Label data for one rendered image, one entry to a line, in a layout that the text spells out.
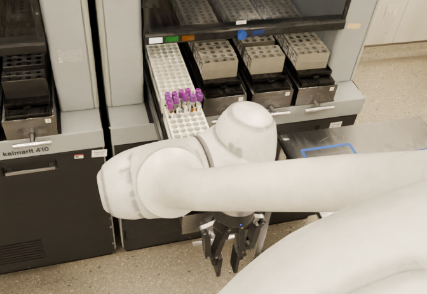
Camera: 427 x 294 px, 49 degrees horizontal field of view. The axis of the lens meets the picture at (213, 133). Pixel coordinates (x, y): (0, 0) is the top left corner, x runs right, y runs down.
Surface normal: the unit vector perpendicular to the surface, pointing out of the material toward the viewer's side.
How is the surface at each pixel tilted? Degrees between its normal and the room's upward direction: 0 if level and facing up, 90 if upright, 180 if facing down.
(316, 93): 90
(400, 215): 33
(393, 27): 90
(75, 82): 90
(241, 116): 5
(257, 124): 17
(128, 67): 90
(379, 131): 0
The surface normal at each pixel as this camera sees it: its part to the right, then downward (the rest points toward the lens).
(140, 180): -0.29, -0.08
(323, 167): -0.52, -0.61
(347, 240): -0.27, -0.91
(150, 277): 0.07, -0.73
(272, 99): 0.26, 0.67
